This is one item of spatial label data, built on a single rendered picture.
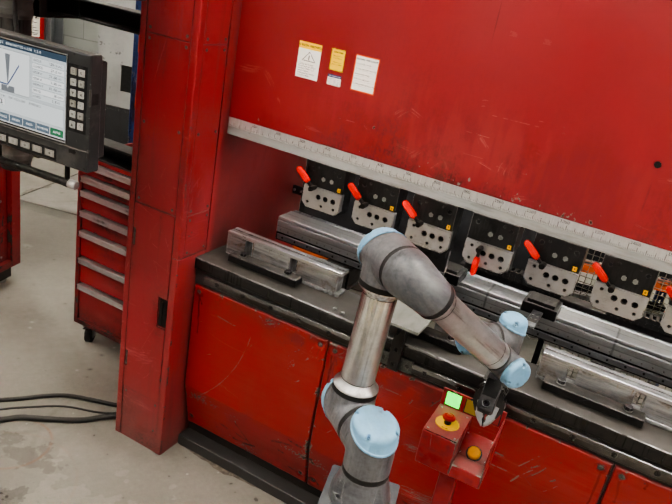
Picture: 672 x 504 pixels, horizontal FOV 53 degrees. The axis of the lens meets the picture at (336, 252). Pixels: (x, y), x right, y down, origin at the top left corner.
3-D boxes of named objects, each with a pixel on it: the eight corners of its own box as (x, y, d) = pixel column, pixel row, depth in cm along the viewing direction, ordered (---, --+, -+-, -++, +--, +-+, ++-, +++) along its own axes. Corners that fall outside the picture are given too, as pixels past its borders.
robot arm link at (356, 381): (334, 449, 165) (388, 245, 146) (313, 412, 178) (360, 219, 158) (377, 446, 170) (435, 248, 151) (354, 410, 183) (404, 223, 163)
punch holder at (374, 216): (350, 222, 231) (359, 175, 225) (361, 216, 238) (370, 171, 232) (389, 235, 225) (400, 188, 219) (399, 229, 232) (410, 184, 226)
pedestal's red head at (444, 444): (414, 460, 201) (427, 410, 195) (431, 433, 215) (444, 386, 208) (478, 490, 194) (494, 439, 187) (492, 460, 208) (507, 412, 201)
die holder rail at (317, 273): (225, 252, 263) (228, 230, 259) (234, 249, 268) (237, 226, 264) (337, 297, 244) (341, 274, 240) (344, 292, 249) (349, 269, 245)
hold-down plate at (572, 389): (540, 388, 210) (543, 380, 209) (544, 381, 215) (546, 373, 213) (640, 429, 199) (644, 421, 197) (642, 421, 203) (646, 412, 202)
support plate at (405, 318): (364, 314, 210) (365, 311, 210) (398, 288, 232) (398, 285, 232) (417, 335, 203) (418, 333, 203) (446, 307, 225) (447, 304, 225)
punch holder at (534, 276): (521, 281, 208) (536, 232, 202) (527, 273, 215) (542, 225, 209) (570, 298, 202) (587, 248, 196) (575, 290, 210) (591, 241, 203)
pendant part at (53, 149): (-22, 138, 223) (-25, 24, 209) (8, 133, 233) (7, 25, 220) (86, 174, 209) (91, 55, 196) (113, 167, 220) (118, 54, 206)
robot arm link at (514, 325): (492, 310, 181) (518, 307, 184) (483, 344, 186) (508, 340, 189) (509, 326, 175) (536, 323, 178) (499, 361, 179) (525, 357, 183)
